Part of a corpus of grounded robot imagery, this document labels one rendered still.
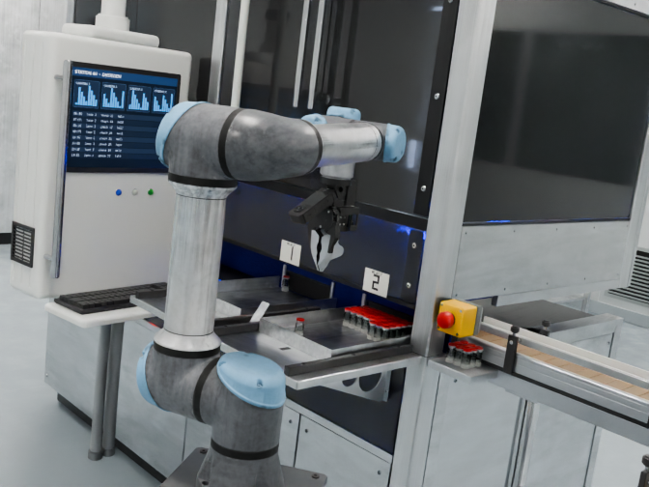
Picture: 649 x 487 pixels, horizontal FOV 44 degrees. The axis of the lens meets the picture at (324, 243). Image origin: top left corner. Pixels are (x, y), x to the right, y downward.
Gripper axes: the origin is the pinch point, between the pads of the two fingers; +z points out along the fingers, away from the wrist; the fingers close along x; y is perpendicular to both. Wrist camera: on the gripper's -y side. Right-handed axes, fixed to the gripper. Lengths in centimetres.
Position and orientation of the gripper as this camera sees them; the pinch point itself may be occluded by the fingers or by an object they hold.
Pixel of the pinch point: (318, 266)
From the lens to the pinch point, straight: 181.4
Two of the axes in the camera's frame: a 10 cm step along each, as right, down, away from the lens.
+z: -1.2, 9.8, 1.8
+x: -6.7, -2.1, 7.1
